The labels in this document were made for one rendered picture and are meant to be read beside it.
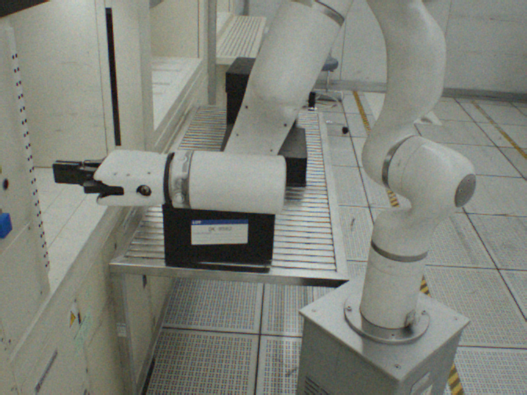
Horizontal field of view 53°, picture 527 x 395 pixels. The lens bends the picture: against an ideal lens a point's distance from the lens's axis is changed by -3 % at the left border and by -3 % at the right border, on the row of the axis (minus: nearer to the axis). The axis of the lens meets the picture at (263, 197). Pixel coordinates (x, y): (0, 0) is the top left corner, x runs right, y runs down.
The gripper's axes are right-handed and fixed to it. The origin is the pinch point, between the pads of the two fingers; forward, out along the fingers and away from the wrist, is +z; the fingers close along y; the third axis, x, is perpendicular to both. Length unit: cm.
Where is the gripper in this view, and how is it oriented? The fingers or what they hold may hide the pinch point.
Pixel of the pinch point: (68, 172)
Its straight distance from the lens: 83.3
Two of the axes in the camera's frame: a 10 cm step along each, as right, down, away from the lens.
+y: 0.5, -4.6, 8.9
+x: 0.4, -8.9, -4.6
